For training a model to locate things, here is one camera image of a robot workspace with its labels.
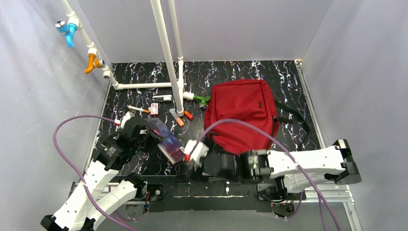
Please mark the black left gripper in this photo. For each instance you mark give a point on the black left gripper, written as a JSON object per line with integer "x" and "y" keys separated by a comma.
{"x": 148, "y": 135}

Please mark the dark galaxy cover book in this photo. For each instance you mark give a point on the dark galaxy cover book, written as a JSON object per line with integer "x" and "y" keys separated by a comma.
{"x": 170, "y": 146}

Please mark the red student backpack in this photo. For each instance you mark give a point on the red student backpack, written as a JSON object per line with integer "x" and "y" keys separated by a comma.
{"x": 250, "y": 101}

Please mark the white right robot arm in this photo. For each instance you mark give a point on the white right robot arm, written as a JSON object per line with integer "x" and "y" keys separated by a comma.
{"x": 292, "y": 172}

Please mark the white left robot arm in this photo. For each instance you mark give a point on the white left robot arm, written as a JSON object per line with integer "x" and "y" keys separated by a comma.
{"x": 84, "y": 210}

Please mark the white orange-tipped marker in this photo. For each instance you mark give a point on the white orange-tipped marker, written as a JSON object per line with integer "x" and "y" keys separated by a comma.
{"x": 138, "y": 109}

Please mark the small red white card box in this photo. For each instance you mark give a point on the small red white card box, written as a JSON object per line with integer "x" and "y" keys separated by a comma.
{"x": 154, "y": 109}

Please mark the grey orange-capped marker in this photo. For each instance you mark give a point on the grey orange-capped marker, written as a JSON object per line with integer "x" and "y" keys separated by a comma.
{"x": 176, "y": 117}

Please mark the white stapler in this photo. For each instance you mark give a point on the white stapler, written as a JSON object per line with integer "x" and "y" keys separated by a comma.
{"x": 162, "y": 98}

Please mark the short orange marker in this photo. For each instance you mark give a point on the short orange marker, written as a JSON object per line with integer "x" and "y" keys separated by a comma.
{"x": 188, "y": 115}

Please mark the orange faucet valve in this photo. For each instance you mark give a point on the orange faucet valve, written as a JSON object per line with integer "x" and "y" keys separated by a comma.
{"x": 93, "y": 63}

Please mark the blue faucet valve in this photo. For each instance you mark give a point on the blue faucet valve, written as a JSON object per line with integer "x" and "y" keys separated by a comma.
{"x": 68, "y": 29}

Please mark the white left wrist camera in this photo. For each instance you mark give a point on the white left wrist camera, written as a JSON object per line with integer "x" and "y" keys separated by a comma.
{"x": 121, "y": 123}

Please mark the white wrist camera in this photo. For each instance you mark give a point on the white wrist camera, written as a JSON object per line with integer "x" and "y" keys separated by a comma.
{"x": 194, "y": 152}
{"x": 121, "y": 123}

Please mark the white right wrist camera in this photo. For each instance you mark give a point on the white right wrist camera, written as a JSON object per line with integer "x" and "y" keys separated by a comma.
{"x": 194, "y": 152}

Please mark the aluminium rail frame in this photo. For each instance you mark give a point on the aluminium rail frame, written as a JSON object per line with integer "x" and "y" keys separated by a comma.
{"x": 232, "y": 196}

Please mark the white PVC pipe frame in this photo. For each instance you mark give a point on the white PVC pipe frame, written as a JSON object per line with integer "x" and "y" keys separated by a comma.
{"x": 176, "y": 83}

